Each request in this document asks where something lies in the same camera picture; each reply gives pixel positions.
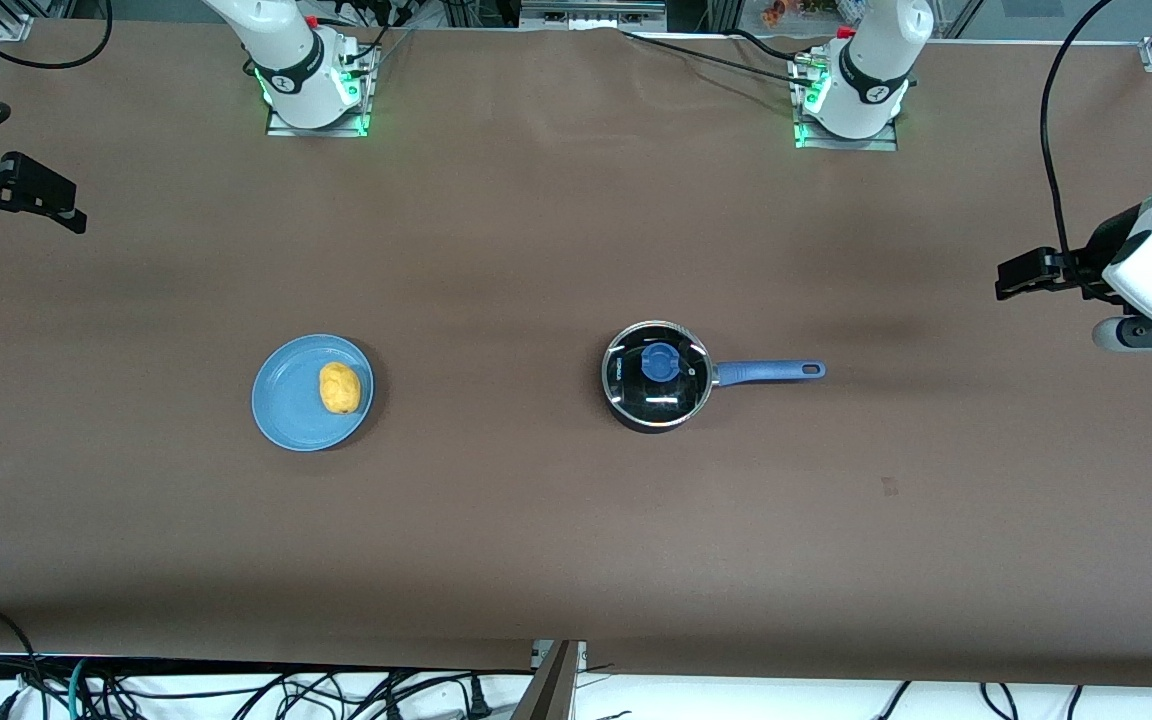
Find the teal floor cable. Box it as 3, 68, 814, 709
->
64, 657, 95, 720

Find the brown table cover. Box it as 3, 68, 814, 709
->
0, 20, 1152, 691

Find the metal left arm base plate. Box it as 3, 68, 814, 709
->
793, 52, 900, 152

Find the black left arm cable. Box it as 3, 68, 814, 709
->
1040, 0, 1117, 263

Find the glass lid with blue knob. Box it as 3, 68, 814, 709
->
602, 322, 714, 429

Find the grey metal table post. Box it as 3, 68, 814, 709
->
509, 638, 589, 720

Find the blue round plate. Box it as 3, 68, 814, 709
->
252, 334, 375, 452

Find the grey device box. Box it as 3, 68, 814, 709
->
519, 0, 669, 32

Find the black pot with blue handle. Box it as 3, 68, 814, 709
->
602, 320, 827, 435

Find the black cable to base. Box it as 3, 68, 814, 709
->
621, 28, 819, 89

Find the yellow potato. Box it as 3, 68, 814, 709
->
319, 362, 363, 415

